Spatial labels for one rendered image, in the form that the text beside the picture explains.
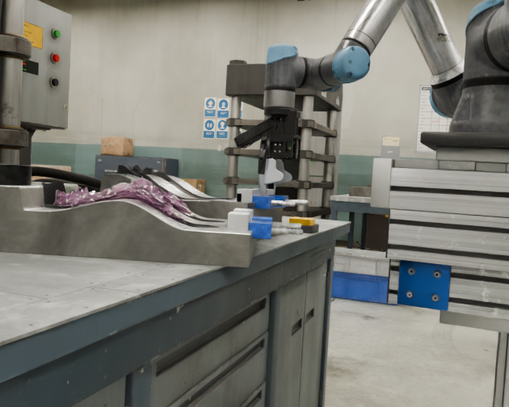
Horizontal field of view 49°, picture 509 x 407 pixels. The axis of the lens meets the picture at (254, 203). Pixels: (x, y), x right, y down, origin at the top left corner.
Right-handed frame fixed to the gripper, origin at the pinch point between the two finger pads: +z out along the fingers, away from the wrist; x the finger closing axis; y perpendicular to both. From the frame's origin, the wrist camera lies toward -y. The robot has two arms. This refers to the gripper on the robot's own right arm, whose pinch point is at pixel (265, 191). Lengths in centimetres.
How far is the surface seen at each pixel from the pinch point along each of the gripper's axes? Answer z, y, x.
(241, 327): 28.8, 2.9, -19.0
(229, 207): 3.3, -2.2, -17.7
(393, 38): -197, -51, 640
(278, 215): 5.8, 2.1, 4.6
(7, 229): 7, -25, -57
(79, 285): 11, 0, -72
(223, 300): 19.9, 4.2, -33.3
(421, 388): 91, 35, 137
